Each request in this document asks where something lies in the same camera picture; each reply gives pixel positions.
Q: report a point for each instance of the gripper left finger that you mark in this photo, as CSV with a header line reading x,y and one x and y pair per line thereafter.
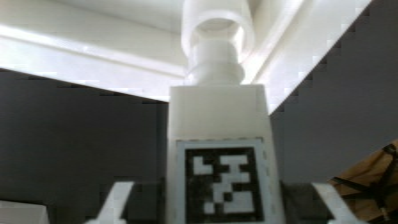
x,y
113,208

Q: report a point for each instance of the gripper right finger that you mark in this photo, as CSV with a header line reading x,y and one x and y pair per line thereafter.
x,y
344,216

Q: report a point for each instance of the white leg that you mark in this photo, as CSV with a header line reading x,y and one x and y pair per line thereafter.
x,y
223,189

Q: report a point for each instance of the white square table top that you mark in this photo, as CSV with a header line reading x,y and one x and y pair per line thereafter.
x,y
113,43

